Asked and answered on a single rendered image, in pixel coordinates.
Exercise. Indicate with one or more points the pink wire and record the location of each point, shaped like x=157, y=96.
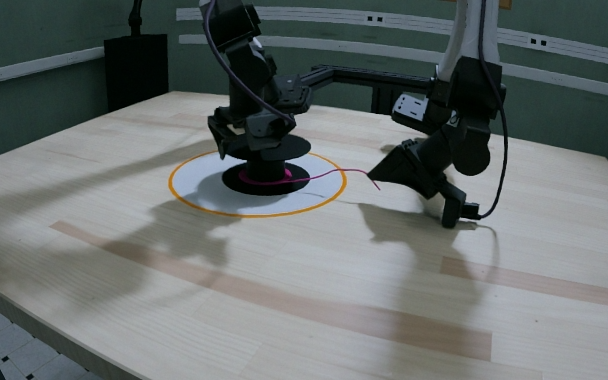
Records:
x=243, y=177

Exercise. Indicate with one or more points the orange painted ring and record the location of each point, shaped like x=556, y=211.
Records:
x=256, y=216

